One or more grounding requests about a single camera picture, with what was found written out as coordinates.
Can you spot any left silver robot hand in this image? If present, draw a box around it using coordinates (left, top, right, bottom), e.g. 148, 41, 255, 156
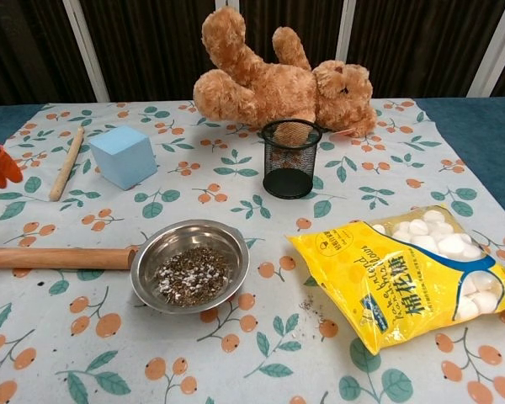
0, 130, 24, 189

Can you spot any wooden rolling pin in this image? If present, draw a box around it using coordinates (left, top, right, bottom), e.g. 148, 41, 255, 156
0, 247, 139, 271

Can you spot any thin wooden stick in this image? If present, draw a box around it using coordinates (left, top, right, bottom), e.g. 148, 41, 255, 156
49, 125, 86, 202

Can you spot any stainless steel bowl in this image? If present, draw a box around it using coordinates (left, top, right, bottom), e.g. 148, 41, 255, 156
130, 218, 252, 315

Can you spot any light blue foam cube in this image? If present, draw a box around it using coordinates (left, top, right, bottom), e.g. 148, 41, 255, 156
88, 125, 159, 192

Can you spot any dark pleated curtain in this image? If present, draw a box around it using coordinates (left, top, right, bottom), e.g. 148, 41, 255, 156
0, 0, 505, 106

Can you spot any brown teddy bear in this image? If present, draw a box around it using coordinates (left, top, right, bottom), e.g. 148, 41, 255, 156
192, 7, 379, 138

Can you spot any black mesh pen cup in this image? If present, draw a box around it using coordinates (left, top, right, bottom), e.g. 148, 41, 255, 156
260, 119, 323, 199

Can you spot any floral fruit print tablecloth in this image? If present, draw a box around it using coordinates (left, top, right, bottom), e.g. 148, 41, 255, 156
0, 98, 505, 404

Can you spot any yellow marshmallow bag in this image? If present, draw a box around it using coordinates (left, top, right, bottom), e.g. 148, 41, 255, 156
286, 205, 505, 355

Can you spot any teal felt table cover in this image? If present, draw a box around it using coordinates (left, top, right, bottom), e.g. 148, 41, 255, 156
0, 96, 505, 220

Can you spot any white metal frame post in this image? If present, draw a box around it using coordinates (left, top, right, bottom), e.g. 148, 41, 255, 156
62, 0, 110, 102
335, 0, 359, 64
476, 0, 505, 98

